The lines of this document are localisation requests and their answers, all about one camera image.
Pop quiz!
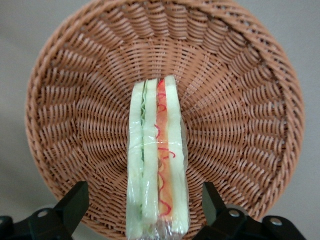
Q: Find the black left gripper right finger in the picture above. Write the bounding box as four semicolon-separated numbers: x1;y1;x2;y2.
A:
192;181;306;240

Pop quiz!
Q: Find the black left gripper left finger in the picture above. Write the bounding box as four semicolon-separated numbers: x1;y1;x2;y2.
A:
0;181;90;240

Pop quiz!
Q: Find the plastic-wrapped triangle sandwich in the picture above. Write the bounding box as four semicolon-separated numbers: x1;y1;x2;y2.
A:
125;74;190;238

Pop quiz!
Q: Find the brown woven wicker basket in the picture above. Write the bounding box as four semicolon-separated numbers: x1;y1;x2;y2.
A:
24;0;306;240

